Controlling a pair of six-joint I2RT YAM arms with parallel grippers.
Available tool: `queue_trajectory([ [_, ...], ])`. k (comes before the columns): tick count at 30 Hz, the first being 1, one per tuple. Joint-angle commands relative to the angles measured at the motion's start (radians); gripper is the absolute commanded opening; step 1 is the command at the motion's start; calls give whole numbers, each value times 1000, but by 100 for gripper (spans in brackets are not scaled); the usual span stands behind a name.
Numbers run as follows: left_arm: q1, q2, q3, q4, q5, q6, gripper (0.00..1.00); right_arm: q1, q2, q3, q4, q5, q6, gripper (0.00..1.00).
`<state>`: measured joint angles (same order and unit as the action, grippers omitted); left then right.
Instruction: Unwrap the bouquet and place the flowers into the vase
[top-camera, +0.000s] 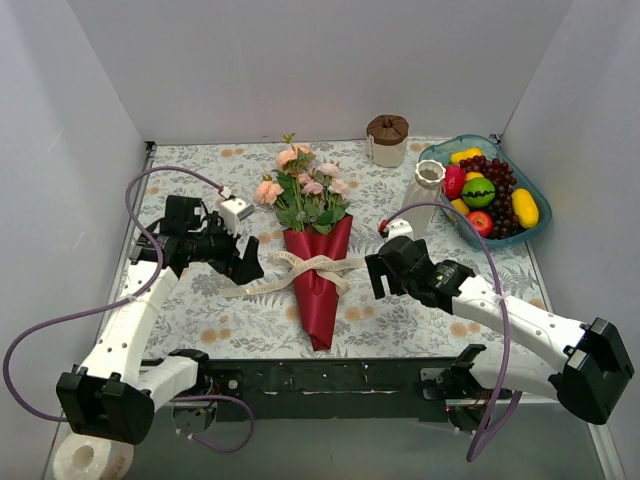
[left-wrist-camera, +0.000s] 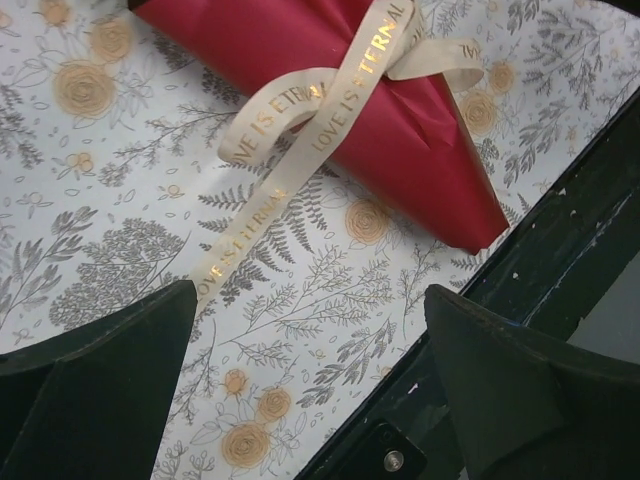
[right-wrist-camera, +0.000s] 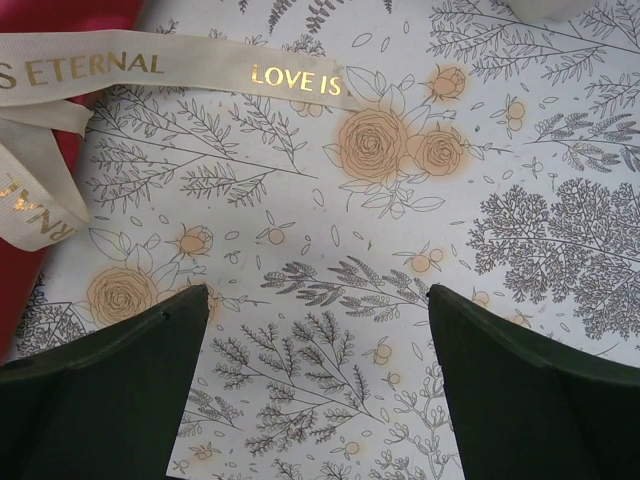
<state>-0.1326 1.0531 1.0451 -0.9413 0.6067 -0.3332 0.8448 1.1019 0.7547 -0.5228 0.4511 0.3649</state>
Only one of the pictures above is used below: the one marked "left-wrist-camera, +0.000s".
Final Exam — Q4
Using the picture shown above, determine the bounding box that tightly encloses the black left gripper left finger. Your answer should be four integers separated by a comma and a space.
1, 280, 197, 479

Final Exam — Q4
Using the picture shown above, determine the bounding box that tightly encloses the cream ribbon gold lettering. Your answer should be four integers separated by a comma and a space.
190, 1, 484, 309

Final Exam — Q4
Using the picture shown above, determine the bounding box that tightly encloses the red paper bouquet wrap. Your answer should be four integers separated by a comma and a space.
129, 1, 508, 254

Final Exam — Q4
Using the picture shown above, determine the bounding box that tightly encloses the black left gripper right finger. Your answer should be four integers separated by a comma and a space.
424, 285, 639, 479

